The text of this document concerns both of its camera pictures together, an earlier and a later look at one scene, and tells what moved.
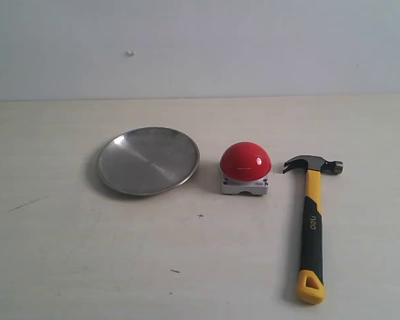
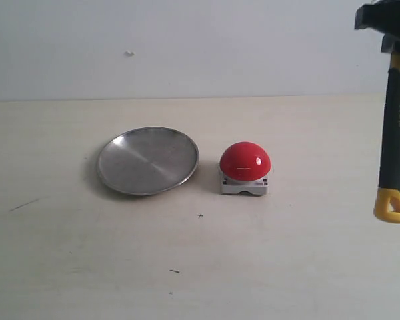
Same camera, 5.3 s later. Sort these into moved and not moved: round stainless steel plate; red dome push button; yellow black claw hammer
Moved: yellow black claw hammer
Not moved: round stainless steel plate; red dome push button
